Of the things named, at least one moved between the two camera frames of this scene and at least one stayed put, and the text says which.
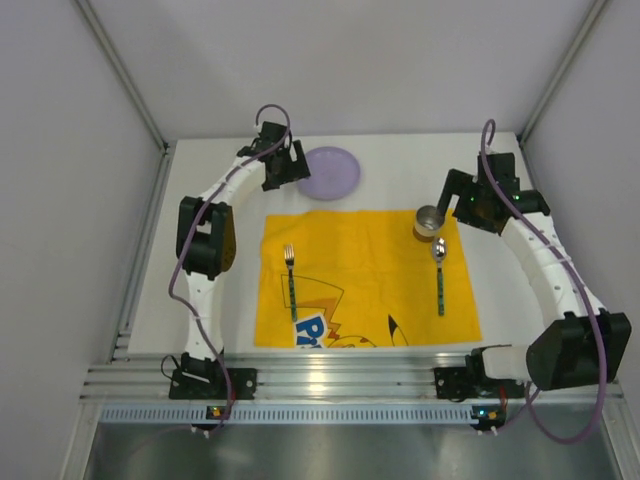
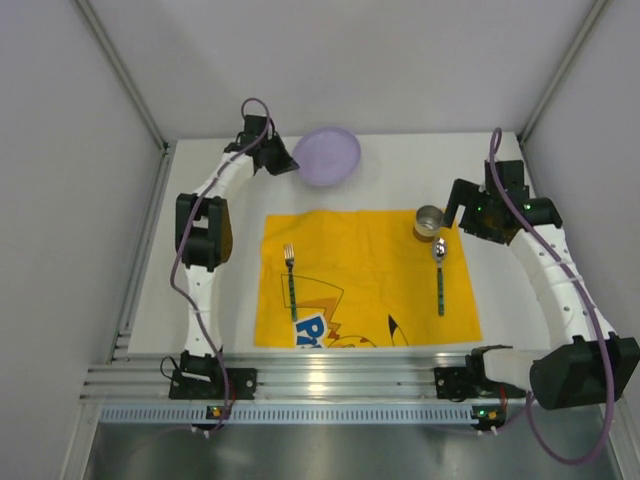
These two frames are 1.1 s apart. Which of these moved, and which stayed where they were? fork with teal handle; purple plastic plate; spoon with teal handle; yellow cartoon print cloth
Moved: purple plastic plate
Stayed: fork with teal handle; spoon with teal handle; yellow cartoon print cloth
